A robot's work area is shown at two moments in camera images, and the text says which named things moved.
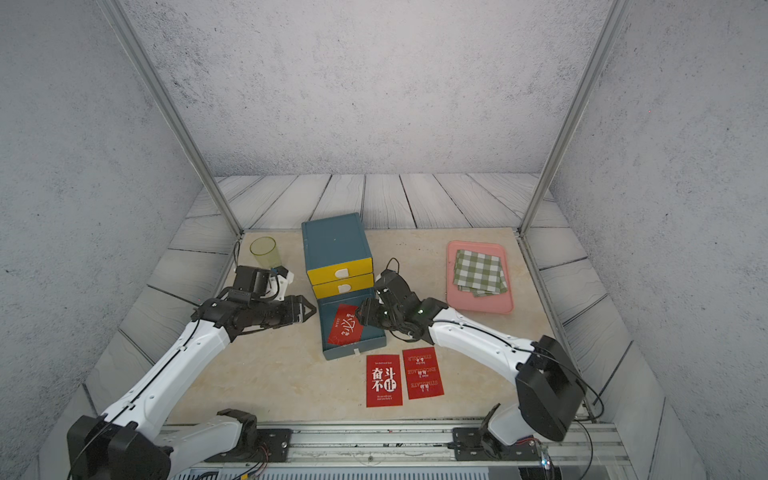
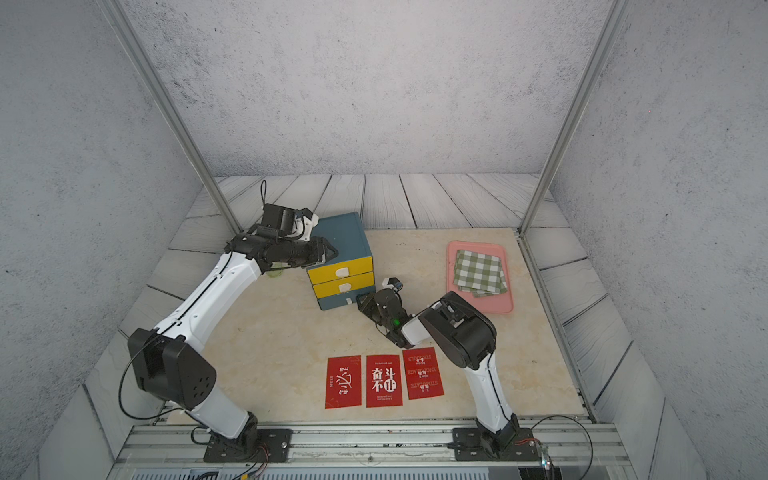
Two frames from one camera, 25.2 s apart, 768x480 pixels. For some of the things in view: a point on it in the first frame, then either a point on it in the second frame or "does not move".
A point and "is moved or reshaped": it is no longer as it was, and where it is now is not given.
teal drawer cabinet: [339, 263] does not move
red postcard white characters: [383, 381] does not move
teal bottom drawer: [328, 307] is moved or reshaped
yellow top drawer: [341, 271] does not move
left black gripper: [295, 311] to [319, 254]
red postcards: [422, 373] does not move
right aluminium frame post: [588, 83] does not move
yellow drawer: [343, 286] does not move
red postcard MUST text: [347, 327] to [343, 382]
